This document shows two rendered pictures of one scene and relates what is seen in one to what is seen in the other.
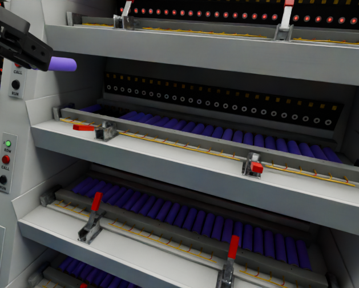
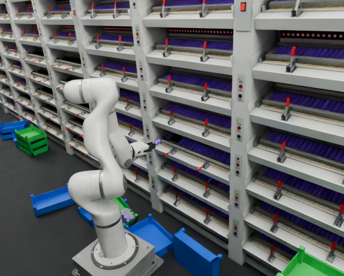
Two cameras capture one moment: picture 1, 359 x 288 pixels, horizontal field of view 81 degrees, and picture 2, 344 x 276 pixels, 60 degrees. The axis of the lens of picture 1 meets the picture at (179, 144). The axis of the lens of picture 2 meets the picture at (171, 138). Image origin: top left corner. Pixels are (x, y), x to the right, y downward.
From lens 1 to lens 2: 1.50 m
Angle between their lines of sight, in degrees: 37
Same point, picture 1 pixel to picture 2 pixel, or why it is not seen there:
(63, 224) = (168, 175)
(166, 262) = (194, 188)
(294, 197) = (212, 174)
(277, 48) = (202, 138)
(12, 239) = (156, 178)
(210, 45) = (190, 134)
